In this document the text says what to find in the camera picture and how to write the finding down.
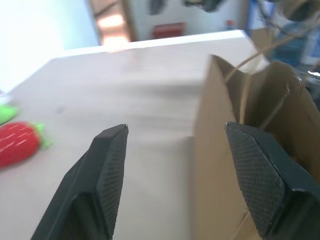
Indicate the dark hanging object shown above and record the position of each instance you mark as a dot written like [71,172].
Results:
[157,6]
[202,4]

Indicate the red strawberry plush toy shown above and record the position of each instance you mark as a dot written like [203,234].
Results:
[17,142]

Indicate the brown wooden door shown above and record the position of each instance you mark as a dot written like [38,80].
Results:
[112,25]

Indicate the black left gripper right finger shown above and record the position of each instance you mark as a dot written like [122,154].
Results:
[270,180]

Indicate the brown paper bag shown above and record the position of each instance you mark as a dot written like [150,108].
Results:
[215,150]

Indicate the green and white plush toy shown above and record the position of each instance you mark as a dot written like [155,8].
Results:
[6,113]

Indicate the red wall box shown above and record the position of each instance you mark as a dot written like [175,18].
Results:
[168,30]

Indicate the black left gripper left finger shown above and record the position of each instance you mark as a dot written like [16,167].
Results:
[87,190]

